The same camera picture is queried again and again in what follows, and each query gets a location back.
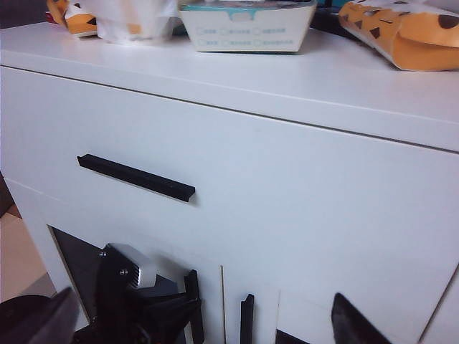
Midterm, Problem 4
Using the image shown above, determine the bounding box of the crumpled clear plastic bag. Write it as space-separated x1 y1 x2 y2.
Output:
93 0 180 43

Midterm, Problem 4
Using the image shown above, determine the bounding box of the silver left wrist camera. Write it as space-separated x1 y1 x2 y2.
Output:
103 242 158 290

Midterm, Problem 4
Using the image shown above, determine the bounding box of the black door bar handle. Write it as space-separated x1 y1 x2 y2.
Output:
184 268 206 344
239 292 256 344

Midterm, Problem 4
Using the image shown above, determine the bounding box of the white glass-panel cabinet door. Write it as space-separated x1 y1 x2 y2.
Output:
222 264 424 344
5 178 225 344

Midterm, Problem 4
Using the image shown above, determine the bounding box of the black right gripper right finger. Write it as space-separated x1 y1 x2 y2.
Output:
330 292 394 344

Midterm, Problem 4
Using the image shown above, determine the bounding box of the white teal paper box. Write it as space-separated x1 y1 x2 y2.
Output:
178 0 318 54

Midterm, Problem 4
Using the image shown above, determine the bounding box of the orange spotted paper box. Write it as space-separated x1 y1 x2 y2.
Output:
339 0 459 72
46 0 100 38

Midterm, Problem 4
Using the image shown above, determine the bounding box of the wide white drawer front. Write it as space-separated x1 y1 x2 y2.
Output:
0 64 459 344

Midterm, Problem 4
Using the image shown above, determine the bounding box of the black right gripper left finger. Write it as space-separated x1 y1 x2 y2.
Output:
0 286 82 344

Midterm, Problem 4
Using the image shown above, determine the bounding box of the black drawer bar handle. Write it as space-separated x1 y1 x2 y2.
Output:
77 153 197 208

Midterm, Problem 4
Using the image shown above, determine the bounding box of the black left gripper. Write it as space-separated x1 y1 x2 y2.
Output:
73 247 202 344

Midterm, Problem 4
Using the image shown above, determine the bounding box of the white wooden cabinet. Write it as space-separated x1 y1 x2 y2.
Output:
0 19 459 344

